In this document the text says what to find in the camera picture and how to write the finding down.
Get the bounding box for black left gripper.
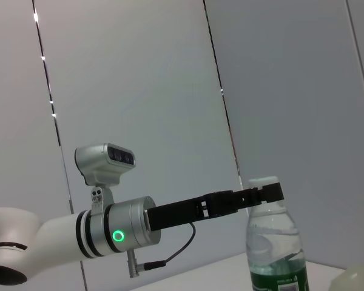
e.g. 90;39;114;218
147;181;285;233

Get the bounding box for clear green-label water bottle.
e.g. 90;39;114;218
245;175;310;291

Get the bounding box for translucent green fruit plate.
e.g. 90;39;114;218
329;262;364;291

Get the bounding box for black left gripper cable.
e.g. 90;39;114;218
127;222;198;279

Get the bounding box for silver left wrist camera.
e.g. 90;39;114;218
75;142;137;219

